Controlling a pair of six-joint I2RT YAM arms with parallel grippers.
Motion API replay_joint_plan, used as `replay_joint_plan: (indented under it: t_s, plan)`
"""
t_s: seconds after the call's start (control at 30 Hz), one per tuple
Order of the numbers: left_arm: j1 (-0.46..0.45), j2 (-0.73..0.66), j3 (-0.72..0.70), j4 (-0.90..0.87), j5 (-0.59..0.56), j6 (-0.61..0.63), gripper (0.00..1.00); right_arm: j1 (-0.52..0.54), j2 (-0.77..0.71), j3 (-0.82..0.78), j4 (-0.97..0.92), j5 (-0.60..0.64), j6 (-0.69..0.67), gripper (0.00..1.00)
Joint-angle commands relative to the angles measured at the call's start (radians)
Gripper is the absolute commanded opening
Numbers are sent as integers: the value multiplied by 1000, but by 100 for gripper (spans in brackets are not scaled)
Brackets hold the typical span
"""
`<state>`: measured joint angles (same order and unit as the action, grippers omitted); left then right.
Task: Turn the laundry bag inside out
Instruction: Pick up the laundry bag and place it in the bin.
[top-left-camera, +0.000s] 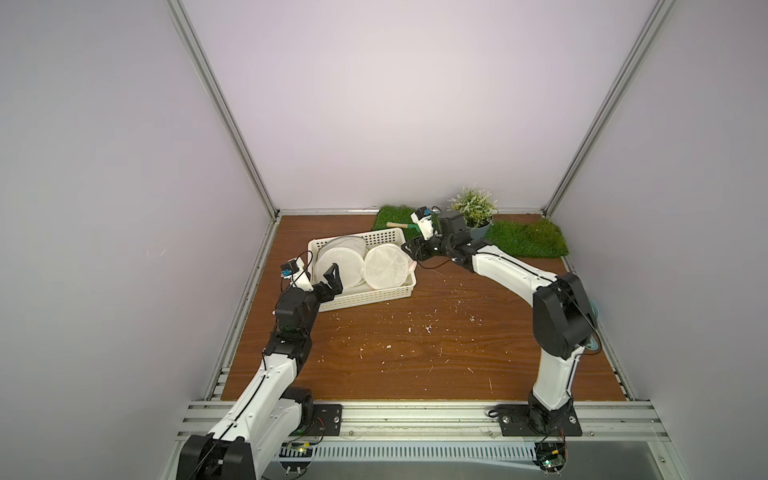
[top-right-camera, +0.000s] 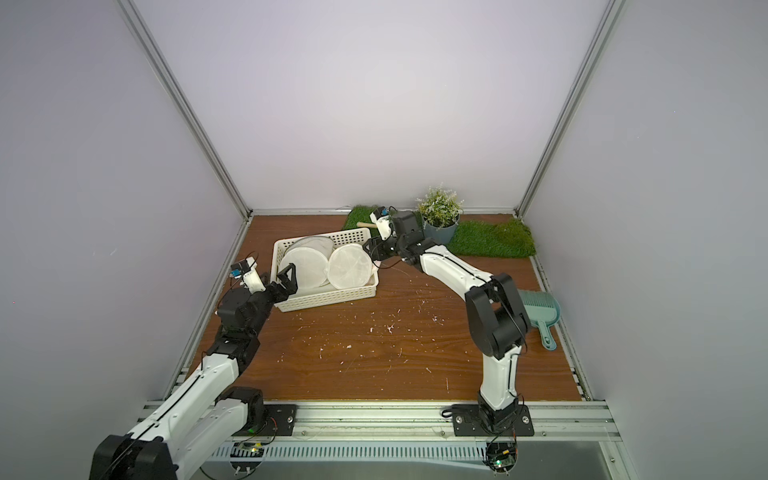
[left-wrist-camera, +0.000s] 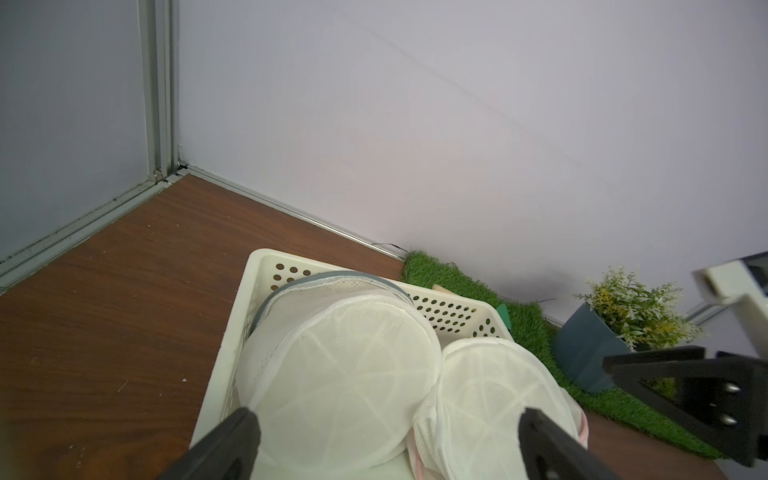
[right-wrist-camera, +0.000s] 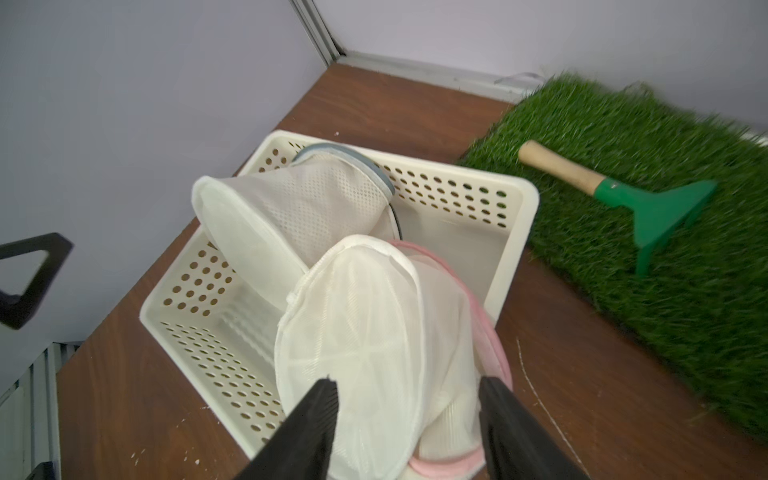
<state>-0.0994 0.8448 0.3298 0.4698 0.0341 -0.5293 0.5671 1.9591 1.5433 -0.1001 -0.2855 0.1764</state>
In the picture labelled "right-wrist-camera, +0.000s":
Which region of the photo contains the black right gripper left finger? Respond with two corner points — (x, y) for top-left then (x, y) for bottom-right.
(237, 378), (339, 480)

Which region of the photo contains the green artificial grass mat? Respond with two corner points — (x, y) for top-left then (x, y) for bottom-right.
(463, 74), (767, 442)

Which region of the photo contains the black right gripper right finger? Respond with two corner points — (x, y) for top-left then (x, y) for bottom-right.
(479, 376), (587, 480)

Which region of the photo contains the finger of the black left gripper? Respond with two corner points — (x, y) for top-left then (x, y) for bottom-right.
(1, 232), (74, 330)

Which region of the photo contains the white perforated plastic basket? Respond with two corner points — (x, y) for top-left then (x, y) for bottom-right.
(139, 149), (539, 457)

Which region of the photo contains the green rake with wooden handle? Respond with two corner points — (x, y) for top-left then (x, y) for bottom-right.
(518, 140), (717, 277)

